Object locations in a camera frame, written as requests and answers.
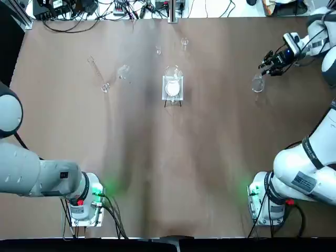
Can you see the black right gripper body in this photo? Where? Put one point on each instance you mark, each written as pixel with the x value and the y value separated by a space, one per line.
pixel 282 58

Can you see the clear glass conical flask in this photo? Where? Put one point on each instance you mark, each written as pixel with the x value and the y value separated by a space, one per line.
pixel 257 85

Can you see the clear glass graduated cylinder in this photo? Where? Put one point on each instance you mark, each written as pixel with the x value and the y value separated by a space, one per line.
pixel 105 88

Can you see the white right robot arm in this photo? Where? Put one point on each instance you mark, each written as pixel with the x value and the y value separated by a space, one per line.
pixel 294 168

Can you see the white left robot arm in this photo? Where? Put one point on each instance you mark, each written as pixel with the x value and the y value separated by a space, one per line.
pixel 23 173

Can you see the brown cardboard piece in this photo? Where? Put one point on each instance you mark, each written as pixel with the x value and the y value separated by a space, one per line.
pixel 267 8

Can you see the small black rounded device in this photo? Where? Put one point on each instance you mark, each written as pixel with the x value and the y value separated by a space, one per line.
pixel 251 2

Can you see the small clear glass beaker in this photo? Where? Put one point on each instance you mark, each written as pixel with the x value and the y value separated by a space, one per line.
pixel 158 50
pixel 184 43

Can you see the large clear glass beaker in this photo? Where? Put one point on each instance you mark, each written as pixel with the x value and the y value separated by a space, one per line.
pixel 173 73

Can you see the black metal tripod stand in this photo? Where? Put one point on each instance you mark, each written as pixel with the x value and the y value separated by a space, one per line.
pixel 165 104

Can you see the grey electronics box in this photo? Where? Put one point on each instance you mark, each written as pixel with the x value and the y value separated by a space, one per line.
pixel 162 4

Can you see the grey usb hub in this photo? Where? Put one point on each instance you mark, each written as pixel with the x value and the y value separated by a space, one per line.
pixel 118 8

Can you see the dark power brick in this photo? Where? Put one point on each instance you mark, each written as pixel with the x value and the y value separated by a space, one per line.
pixel 86 6

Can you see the flat black computer box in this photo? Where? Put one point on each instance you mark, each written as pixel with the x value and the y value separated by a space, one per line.
pixel 44 10

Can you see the aluminium frame post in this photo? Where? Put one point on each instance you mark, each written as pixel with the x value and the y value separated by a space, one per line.
pixel 26 18
pixel 173 11

